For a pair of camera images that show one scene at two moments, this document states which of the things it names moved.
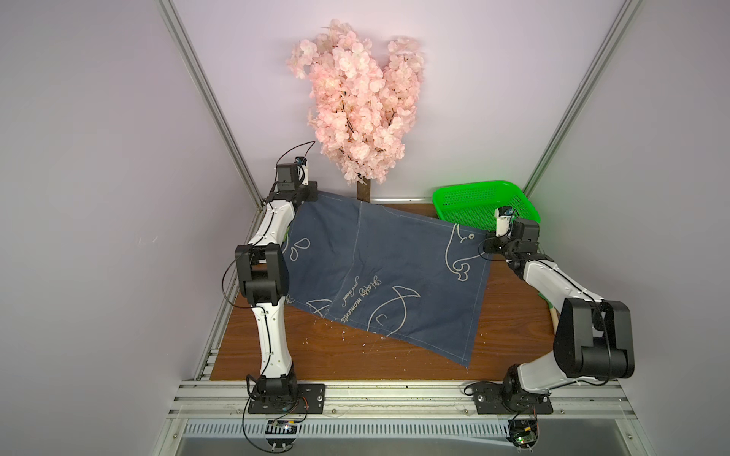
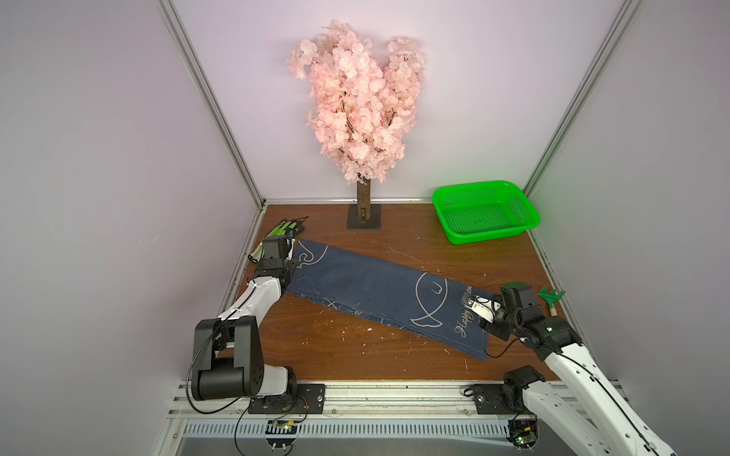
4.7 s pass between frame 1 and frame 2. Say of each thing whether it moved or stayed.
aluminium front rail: stayed
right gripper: moved
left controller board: stayed
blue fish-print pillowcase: moved
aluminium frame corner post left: stayed
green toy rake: stayed
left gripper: moved
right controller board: stayed
